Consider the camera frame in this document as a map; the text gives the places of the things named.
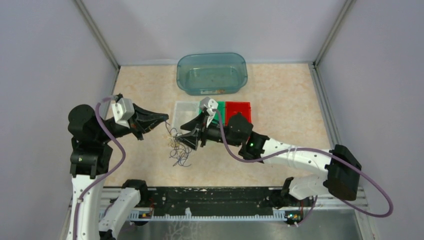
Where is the aluminium frame rail right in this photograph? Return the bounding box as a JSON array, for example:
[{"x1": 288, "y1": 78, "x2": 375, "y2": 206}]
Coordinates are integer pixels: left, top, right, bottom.
[{"x1": 308, "y1": 61, "x2": 381, "y2": 240}]

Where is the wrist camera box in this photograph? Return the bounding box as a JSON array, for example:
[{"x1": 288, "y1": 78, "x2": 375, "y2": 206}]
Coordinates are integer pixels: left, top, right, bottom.
[
  {"x1": 199, "y1": 96, "x2": 219, "y2": 127},
  {"x1": 111, "y1": 97, "x2": 135, "y2": 129}
]

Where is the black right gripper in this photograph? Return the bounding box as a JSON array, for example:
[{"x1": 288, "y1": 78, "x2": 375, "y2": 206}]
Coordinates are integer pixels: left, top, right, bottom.
[{"x1": 175, "y1": 111, "x2": 242, "y2": 150}]

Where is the teal transparent plastic tub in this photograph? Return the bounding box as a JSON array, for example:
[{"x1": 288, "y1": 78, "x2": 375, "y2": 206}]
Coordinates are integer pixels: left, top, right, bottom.
[{"x1": 176, "y1": 52, "x2": 248, "y2": 96}]

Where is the red plastic bin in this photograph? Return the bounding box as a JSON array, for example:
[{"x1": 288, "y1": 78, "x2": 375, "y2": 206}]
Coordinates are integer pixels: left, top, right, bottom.
[{"x1": 225, "y1": 101, "x2": 253, "y2": 131}]

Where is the white plastic bin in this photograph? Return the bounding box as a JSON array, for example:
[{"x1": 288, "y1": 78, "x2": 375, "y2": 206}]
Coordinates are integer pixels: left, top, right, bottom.
[{"x1": 171, "y1": 101, "x2": 200, "y2": 133}]

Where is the aluminium frame rail left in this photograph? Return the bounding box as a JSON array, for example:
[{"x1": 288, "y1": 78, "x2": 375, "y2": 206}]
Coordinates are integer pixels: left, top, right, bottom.
[{"x1": 72, "y1": 0, "x2": 121, "y2": 82}]

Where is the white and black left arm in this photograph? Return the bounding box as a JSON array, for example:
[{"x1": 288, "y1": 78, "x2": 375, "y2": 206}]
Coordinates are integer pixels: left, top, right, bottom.
[{"x1": 66, "y1": 99, "x2": 169, "y2": 240}]

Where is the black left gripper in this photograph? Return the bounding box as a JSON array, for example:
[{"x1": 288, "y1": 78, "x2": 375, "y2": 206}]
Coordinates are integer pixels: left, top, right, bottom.
[{"x1": 96, "y1": 102, "x2": 170, "y2": 143}]

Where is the green plastic bin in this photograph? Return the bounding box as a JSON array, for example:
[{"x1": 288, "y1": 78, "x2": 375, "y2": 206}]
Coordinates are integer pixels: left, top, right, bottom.
[{"x1": 199, "y1": 101, "x2": 226, "y2": 125}]

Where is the aluminium frame rail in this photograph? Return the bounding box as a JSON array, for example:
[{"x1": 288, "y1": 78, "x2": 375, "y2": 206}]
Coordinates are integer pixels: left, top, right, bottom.
[
  {"x1": 72, "y1": 0, "x2": 121, "y2": 82},
  {"x1": 308, "y1": 61, "x2": 381, "y2": 240}
]

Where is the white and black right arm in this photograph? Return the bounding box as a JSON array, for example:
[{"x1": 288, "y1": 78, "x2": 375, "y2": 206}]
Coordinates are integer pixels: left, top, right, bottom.
[{"x1": 175, "y1": 112, "x2": 362, "y2": 206}]

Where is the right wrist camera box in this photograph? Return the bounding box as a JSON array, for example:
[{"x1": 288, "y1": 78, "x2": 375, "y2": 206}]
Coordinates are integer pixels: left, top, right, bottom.
[{"x1": 199, "y1": 96, "x2": 219, "y2": 127}]

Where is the cable bundle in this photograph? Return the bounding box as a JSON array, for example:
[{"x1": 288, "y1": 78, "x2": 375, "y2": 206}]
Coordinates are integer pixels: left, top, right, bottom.
[{"x1": 164, "y1": 121, "x2": 194, "y2": 169}]

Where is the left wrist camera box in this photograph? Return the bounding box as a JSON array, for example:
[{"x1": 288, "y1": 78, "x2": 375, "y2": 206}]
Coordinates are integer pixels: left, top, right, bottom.
[{"x1": 111, "y1": 97, "x2": 135, "y2": 129}]

